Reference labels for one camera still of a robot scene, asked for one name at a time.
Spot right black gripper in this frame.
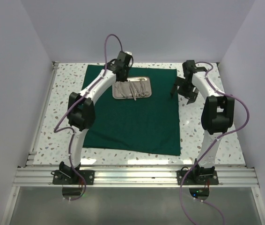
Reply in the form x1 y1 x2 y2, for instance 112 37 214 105
170 76 199 105

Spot dark green surgical cloth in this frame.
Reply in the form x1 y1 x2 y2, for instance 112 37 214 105
83 67 181 156

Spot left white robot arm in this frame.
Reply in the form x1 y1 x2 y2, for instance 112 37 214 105
59 51 133 184

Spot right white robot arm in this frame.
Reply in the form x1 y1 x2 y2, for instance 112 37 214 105
170 60 235 186

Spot steel forceps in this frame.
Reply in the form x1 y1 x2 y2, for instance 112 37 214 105
129 81 137 101

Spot steel instrument tray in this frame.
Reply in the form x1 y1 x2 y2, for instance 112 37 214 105
112 76 152 100

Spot steel scissors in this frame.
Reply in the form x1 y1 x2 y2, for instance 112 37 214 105
138 81 149 98

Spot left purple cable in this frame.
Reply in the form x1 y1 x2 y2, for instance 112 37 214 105
53 34 88 202

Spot purple cable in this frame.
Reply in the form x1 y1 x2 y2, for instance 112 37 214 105
53 34 88 202
178 61 250 225

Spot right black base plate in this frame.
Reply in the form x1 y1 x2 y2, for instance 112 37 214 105
176 170 219 185

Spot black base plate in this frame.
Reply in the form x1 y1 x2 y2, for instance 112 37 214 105
51 170 95 185
176 170 219 185

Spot aluminium mounting rail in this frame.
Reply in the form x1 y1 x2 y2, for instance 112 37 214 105
12 165 259 188

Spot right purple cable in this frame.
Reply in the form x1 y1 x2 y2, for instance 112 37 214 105
178 61 250 225

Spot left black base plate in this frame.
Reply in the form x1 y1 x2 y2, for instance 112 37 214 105
51 170 95 185

